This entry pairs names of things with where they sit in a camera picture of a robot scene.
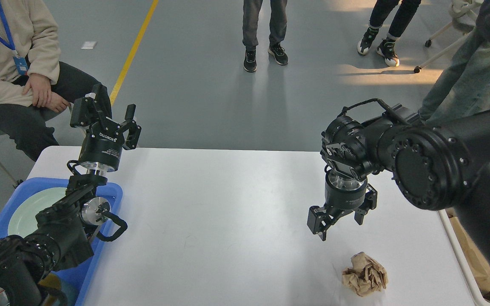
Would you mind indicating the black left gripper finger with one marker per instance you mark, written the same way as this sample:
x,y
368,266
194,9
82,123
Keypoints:
x,y
91,108
130,125

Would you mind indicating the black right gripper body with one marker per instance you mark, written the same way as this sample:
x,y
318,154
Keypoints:
x,y
342,193

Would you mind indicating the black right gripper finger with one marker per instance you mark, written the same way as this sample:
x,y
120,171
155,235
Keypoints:
x,y
369,203
320,220

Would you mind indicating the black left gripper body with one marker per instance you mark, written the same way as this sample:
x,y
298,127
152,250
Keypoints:
x,y
102,146

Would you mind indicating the brown paper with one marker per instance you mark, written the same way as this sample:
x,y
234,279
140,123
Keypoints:
x,y
366,275

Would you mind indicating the green plate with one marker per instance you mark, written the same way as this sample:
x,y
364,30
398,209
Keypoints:
x,y
23,221

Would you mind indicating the dark teal mug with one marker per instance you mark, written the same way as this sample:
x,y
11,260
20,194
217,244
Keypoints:
x,y
57,292

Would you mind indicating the brown paper bag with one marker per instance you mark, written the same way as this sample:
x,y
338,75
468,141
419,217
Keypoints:
x,y
479,266

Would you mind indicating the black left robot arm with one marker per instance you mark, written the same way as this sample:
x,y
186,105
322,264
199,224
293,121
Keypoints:
x,y
66,230

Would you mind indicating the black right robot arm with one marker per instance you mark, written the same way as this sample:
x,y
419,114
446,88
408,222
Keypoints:
x,y
435,166

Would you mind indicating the person in beige sweater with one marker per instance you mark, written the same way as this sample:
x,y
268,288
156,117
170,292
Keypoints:
x,y
33,80

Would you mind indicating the blue plastic tray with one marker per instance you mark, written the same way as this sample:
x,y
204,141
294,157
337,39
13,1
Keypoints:
x,y
80,276

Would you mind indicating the white plastic bin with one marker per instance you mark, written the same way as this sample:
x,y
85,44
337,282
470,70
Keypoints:
x,y
463,263

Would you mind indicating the person in blue jeans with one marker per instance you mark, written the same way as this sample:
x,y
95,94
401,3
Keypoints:
x,y
463,88

